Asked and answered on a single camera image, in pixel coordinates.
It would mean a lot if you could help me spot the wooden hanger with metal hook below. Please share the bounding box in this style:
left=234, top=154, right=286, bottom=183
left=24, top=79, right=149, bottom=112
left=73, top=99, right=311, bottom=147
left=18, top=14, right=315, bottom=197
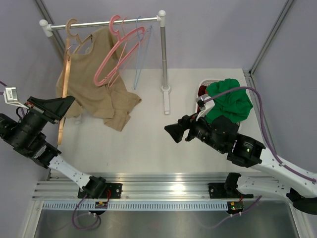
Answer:
left=57, top=38, right=72, bottom=145

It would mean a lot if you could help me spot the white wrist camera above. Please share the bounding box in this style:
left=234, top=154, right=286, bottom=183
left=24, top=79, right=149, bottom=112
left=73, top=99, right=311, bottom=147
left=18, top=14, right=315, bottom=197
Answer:
left=3, top=87, right=27, bottom=108
left=196, top=94, right=215, bottom=121

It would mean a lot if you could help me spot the thin pink plastic hanger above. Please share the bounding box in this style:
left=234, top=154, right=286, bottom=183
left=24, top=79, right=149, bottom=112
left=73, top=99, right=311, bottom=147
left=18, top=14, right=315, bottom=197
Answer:
left=107, top=15, right=152, bottom=87

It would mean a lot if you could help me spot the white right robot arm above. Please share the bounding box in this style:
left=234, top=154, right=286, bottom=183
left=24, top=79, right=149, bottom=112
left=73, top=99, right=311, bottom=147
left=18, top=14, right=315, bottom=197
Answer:
left=164, top=114, right=317, bottom=215

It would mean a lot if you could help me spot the dark red garment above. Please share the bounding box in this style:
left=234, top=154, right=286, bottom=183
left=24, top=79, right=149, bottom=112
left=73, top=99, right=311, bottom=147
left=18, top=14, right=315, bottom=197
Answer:
left=198, top=85, right=208, bottom=97

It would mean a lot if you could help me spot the green t shirt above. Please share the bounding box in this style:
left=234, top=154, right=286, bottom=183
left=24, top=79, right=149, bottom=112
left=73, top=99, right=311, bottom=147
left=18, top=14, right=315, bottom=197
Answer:
left=206, top=78, right=253, bottom=123

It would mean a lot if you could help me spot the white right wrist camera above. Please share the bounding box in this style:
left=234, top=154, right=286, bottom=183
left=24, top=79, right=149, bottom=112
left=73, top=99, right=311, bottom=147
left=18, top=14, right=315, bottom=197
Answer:
left=196, top=94, right=215, bottom=121

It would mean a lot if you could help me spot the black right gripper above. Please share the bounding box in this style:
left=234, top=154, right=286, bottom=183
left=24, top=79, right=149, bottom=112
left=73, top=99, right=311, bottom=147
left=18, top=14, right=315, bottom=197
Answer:
left=164, top=109, right=226, bottom=153

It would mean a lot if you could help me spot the blue wire hanger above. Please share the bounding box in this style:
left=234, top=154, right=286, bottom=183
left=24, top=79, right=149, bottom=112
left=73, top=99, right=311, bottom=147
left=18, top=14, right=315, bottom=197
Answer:
left=133, top=25, right=153, bottom=90

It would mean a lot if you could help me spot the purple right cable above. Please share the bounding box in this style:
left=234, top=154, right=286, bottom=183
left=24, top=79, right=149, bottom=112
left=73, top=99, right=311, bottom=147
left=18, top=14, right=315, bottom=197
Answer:
left=205, top=85, right=317, bottom=184

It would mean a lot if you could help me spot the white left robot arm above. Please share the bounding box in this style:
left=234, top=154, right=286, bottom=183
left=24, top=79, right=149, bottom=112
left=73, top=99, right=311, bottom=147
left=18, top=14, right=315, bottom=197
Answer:
left=0, top=96, right=122, bottom=199

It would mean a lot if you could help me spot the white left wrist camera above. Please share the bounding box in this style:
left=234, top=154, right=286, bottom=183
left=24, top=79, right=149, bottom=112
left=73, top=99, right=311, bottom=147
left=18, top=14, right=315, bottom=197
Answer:
left=3, top=87, right=27, bottom=108

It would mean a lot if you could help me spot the beige plastic hanger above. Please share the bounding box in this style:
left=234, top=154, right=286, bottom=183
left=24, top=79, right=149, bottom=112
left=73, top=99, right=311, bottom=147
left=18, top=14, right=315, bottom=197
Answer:
left=65, top=18, right=93, bottom=53

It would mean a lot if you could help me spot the white laundry basket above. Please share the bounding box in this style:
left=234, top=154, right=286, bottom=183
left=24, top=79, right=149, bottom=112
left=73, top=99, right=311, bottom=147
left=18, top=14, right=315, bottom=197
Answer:
left=206, top=78, right=245, bottom=125

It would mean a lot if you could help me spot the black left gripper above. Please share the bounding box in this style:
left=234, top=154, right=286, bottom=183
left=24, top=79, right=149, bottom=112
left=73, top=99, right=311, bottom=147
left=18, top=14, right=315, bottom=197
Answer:
left=5, top=97, right=74, bottom=151

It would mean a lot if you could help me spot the thick pink plastic hanger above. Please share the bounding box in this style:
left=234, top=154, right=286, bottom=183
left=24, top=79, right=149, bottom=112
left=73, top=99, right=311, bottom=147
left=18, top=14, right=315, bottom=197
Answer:
left=94, top=14, right=146, bottom=87

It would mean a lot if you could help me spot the white metal clothes rack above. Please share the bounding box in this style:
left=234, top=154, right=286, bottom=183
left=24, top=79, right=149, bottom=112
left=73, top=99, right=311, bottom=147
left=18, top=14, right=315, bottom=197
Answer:
left=39, top=10, right=171, bottom=115

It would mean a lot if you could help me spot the beige t shirt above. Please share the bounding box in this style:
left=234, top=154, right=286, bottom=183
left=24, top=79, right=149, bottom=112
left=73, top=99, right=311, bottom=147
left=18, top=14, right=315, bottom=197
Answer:
left=55, top=26, right=143, bottom=131

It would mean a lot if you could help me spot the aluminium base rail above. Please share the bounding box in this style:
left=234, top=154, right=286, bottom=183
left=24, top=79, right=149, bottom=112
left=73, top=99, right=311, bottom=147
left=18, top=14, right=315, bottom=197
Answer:
left=32, top=172, right=298, bottom=211

